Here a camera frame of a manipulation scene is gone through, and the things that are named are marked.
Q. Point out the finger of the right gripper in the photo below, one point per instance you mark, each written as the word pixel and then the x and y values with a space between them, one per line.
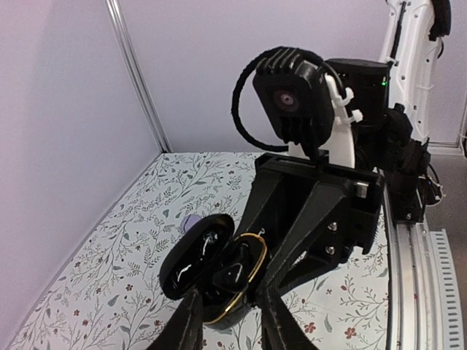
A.
pixel 266 212

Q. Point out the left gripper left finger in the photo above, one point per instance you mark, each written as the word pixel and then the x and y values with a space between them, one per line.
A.
pixel 184 330

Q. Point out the black screw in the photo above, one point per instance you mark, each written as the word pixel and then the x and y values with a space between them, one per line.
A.
pixel 233 278

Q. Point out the black earbud charging case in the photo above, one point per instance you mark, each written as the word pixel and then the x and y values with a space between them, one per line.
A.
pixel 207 247

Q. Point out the right aluminium corner post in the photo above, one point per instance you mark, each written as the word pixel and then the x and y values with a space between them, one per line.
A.
pixel 135 73

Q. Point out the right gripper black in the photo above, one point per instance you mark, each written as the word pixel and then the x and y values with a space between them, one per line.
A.
pixel 333 216

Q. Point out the purple earbud charging case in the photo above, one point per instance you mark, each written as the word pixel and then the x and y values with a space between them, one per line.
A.
pixel 188 222

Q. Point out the aluminium front rail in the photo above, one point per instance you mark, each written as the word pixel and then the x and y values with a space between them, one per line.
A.
pixel 424 301

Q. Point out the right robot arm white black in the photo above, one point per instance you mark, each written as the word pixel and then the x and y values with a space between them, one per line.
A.
pixel 412 45

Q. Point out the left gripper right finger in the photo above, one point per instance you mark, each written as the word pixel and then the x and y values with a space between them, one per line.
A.
pixel 279 329

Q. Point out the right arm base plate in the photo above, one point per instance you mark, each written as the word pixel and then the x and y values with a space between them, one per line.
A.
pixel 412 183

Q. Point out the floral table mat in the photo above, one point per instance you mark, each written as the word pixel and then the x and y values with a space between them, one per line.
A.
pixel 109 295

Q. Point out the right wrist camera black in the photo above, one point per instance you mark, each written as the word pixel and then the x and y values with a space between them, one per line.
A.
pixel 307 105

